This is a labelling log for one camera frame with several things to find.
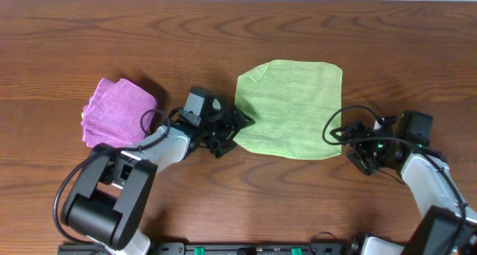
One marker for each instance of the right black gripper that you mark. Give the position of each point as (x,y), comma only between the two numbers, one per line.
(352,130)

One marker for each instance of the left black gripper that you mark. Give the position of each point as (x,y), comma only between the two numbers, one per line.
(228,132)

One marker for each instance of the light green microfibre cloth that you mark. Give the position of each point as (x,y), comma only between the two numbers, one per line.
(290,102)

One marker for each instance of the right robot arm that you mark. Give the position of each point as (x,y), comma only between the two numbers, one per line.
(448,224)

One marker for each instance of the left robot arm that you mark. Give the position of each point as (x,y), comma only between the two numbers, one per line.
(104,197)

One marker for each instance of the folded purple cloth stack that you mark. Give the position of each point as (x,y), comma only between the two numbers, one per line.
(117,114)

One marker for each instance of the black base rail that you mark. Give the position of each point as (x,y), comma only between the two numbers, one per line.
(179,248)

